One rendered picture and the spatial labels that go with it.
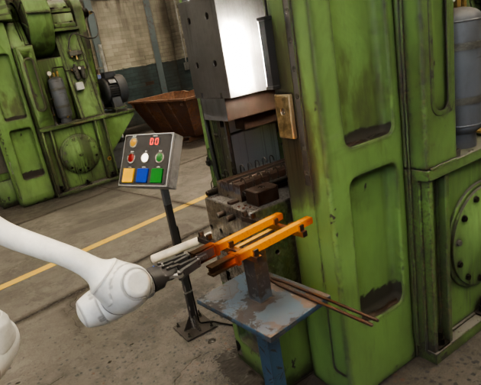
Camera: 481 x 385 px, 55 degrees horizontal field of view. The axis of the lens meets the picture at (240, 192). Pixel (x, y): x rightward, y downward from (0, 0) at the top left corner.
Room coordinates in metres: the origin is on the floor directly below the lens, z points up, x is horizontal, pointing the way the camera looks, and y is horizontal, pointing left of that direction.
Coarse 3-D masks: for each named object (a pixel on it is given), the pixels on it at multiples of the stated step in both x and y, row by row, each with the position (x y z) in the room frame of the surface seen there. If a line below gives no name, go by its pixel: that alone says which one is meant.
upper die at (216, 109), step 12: (240, 96) 1.93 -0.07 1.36; (252, 96) 1.96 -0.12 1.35; (264, 96) 1.99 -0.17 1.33; (204, 108) 2.05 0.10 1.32; (216, 108) 1.95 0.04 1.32; (228, 108) 1.89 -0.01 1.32; (240, 108) 1.93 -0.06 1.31; (252, 108) 1.95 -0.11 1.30; (264, 108) 1.99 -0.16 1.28; (216, 120) 1.97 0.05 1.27; (228, 120) 1.89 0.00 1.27
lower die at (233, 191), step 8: (280, 160) 2.19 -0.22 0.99; (256, 168) 2.16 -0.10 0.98; (272, 168) 2.04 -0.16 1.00; (280, 168) 2.05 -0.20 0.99; (232, 176) 2.05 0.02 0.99; (248, 176) 1.97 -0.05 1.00; (256, 176) 1.98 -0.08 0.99; (264, 176) 1.96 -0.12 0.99; (272, 176) 1.98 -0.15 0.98; (280, 176) 2.00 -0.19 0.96; (224, 184) 1.99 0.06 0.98; (232, 184) 1.94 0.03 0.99; (240, 184) 1.90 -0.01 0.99; (248, 184) 1.91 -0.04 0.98; (256, 184) 1.93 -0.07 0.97; (280, 184) 2.00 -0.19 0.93; (224, 192) 2.01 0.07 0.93; (232, 192) 1.95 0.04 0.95; (240, 192) 1.89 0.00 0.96; (240, 200) 1.89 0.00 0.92
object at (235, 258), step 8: (296, 224) 1.42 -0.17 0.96; (304, 224) 1.43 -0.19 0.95; (280, 232) 1.38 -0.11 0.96; (288, 232) 1.39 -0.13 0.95; (264, 240) 1.34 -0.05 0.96; (272, 240) 1.34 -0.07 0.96; (248, 248) 1.30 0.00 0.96; (264, 248) 1.32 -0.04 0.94; (224, 256) 1.26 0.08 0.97; (232, 256) 1.25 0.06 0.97; (240, 256) 1.26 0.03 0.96; (248, 256) 1.28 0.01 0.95; (208, 264) 1.22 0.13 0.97; (216, 264) 1.22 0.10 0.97; (224, 264) 1.24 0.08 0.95; (232, 264) 1.25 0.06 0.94; (240, 264) 1.25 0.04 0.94; (208, 272) 1.22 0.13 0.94; (216, 272) 1.21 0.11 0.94
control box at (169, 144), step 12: (144, 144) 2.38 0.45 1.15; (156, 144) 2.33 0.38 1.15; (168, 144) 2.29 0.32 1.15; (180, 144) 2.33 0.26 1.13; (156, 156) 2.30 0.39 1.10; (168, 156) 2.26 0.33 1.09; (180, 156) 2.32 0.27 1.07; (168, 168) 2.23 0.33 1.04; (120, 180) 2.38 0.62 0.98; (168, 180) 2.21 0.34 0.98
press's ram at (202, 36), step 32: (192, 0) 1.98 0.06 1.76; (224, 0) 1.87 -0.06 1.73; (256, 0) 1.94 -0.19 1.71; (192, 32) 2.03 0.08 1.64; (224, 32) 1.86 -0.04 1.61; (256, 32) 1.93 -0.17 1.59; (192, 64) 2.07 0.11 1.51; (224, 64) 1.85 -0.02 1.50; (256, 64) 1.92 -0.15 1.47; (224, 96) 1.88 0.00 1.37
